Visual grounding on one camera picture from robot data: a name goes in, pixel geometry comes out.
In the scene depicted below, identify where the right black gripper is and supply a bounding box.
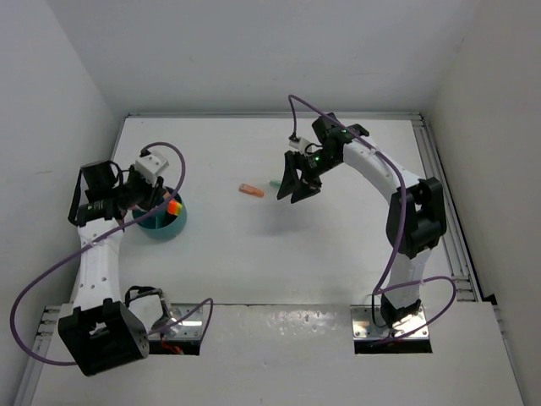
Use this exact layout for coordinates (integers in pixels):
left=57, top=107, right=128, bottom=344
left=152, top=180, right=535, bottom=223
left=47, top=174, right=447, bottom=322
left=278, top=149, right=341, bottom=204

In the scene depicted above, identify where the orange black highlighter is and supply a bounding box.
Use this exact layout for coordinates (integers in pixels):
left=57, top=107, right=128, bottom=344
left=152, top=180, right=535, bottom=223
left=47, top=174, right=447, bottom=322
left=167, top=200, right=177, bottom=217

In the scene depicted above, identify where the yellow black highlighter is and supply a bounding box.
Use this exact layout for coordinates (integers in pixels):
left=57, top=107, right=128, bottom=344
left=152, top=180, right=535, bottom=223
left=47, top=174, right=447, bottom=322
left=174, top=201, right=183, bottom=216

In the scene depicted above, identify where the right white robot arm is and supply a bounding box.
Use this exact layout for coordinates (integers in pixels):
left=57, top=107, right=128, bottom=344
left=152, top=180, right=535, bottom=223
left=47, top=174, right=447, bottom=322
left=276, top=113, right=447, bottom=327

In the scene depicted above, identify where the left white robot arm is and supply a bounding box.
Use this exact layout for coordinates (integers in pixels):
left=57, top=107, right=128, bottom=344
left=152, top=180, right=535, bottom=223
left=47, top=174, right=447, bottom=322
left=57, top=153, right=168, bottom=376

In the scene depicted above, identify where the teal round divided organizer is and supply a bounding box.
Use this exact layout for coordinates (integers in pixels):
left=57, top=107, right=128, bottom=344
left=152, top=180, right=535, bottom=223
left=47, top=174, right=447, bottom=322
left=138, top=194, right=188, bottom=241

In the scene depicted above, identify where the orange correction tape case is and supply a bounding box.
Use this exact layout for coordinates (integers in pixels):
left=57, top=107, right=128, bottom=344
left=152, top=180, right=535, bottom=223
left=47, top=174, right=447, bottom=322
left=238, top=184, right=265, bottom=198

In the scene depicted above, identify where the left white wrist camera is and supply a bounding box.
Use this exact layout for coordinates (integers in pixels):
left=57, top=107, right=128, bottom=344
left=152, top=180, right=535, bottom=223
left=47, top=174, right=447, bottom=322
left=134, top=152, right=169, bottom=185

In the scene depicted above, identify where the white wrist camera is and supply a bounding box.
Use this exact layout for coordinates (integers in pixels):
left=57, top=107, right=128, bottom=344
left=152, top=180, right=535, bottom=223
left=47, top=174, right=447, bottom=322
left=288, top=134, right=315, bottom=155
left=134, top=152, right=169, bottom=185

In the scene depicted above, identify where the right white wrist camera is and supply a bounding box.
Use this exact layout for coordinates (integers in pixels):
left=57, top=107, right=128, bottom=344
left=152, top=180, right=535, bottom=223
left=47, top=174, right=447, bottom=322
left=288, top=134, right=315, bottom=155

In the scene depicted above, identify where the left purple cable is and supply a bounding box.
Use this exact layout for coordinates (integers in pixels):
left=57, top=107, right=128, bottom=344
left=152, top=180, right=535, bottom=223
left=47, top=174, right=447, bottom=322
left=8, top=141, right=215, bottom=365

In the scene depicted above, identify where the purple cable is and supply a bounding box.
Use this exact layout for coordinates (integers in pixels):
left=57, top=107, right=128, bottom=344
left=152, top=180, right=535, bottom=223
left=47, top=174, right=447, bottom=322
left=287, top=94, right=458, bottom=343
left=8, top=141, right=215, bottom=365

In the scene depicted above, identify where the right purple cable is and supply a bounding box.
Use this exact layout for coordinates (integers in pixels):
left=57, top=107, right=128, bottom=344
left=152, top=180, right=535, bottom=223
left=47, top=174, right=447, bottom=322
left=287, top=94, right=458, bottom=343

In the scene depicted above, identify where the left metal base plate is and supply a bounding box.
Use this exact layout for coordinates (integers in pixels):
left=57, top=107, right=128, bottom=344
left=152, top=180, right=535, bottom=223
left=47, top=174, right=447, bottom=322
left=155, top=303, right=208, bottom=341

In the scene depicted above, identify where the metal base plate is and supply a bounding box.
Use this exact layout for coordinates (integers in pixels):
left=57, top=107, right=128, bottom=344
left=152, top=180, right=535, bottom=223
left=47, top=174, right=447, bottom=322
left=350, top=305, right=429, bottom=341
left=155, top=303, right=208, bottom=341

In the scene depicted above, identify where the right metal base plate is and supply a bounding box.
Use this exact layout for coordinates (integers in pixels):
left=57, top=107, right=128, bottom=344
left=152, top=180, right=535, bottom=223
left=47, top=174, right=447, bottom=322
left=350, top=305, right=429, bottom=341

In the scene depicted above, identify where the aluminium frame rail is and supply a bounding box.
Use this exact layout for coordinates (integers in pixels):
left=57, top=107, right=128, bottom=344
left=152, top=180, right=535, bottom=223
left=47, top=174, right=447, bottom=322
left=412, top=115, right=482, bottom=302

